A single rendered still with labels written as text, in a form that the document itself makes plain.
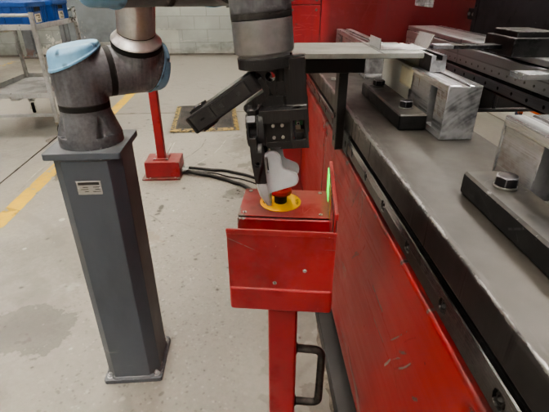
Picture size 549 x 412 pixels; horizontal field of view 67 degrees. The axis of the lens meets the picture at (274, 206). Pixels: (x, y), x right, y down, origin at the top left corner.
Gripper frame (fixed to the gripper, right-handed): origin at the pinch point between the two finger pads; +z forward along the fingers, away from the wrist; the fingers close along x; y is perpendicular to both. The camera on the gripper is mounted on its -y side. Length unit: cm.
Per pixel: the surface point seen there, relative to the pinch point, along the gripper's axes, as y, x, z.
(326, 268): 8.8, -4.7, 9.9
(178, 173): -82, 187, 73
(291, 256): 3.7, -4.7, 7.5
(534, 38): 53, 40, -14
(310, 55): 7.7, 30.7, -15.4
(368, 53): 18.8, 32.2, -14.6
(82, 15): -386, 701, -18
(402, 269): 19.6, -5.7, 9.7
